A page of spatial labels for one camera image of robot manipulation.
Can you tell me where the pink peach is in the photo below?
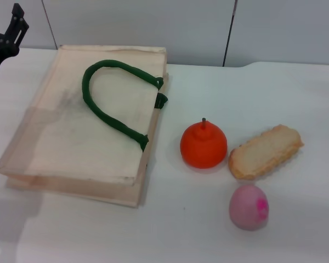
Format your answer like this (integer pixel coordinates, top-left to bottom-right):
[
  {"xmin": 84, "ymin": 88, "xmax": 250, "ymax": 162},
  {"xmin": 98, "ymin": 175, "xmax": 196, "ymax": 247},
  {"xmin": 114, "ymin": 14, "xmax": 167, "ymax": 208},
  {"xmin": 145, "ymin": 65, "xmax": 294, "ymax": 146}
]
[{"xmin": 229, "ymin": 184, "xmax": 270, "ymax": 231}]

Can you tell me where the toasted bread slice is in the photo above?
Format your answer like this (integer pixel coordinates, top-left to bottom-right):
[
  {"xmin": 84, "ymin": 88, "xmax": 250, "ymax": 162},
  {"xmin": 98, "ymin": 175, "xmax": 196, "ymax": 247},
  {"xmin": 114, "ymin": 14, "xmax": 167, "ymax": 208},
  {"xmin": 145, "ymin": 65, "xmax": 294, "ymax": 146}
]
[{"xmin": 228, "ymin": 124, "xmax": 304, "ymax": 181}]

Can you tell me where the cream handbag with green handles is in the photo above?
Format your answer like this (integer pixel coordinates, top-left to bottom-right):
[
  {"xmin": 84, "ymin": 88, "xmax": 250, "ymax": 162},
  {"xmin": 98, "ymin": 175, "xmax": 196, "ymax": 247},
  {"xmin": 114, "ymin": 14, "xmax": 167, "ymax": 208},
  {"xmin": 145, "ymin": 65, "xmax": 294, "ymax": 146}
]
[{"xmin": 0, "ymin": 44, "xmax": 170, "ymax": 209}]

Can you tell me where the orange toy fruit with stem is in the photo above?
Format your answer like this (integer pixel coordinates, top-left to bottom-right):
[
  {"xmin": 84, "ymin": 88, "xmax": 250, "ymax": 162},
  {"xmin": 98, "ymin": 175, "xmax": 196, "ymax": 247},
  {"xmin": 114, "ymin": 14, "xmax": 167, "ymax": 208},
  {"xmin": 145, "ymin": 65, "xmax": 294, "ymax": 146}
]
[{"xmin": 180, "ymin": 117, "xmax": 228, "ymax": 168}]

